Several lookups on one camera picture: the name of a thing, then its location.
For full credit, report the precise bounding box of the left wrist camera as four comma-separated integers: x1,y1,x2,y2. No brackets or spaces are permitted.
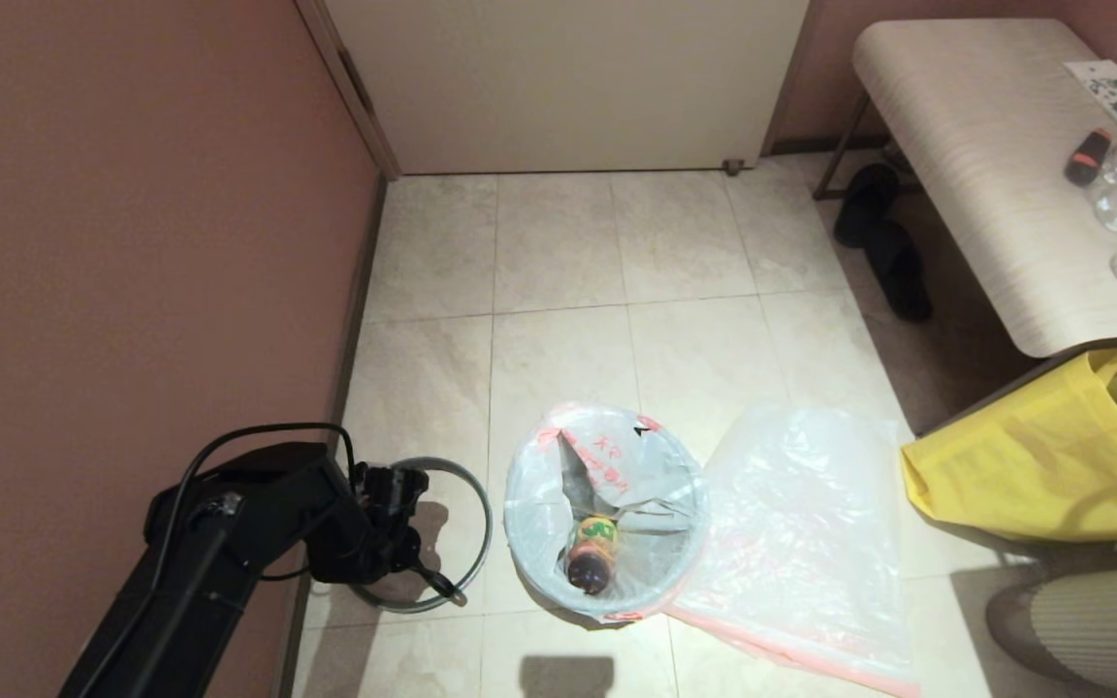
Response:
362,465,429,515

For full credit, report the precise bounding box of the beige door frame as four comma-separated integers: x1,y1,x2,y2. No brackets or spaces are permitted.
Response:
295,0,402,182

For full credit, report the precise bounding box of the black slipper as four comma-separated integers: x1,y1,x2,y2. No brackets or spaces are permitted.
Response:
833,163,901,248
861,221,934,323

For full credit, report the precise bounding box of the grey bin ring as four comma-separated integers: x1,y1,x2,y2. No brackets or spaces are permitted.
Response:
345,458,494,614

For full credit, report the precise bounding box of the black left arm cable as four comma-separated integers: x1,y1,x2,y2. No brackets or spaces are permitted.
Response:
156,422,356,583

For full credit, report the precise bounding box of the white red-printed used trash bag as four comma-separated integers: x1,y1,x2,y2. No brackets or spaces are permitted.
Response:
504,402,712,623

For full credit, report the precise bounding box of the yellow fabric tote bag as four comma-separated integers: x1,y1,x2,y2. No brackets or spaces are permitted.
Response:
901,344,1117,544

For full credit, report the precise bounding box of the cream ribbed pedestal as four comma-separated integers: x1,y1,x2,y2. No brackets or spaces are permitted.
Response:
1029,562,1117,698

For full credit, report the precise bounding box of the brown bottle yellow-green label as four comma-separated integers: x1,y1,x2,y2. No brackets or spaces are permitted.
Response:
565,514,620,595

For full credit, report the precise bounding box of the beige door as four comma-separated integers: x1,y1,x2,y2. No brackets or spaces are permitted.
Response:
324,0,812,177

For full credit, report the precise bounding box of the blue and white booklet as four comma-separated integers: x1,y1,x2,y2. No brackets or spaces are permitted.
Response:
1065,60,1117,129

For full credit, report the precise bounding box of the clear pink-edged new trash bag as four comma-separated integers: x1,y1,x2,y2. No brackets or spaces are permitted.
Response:
660,402,921,698

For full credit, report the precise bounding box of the white wood-grain table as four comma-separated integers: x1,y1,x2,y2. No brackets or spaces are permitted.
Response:
814,17,1117,360

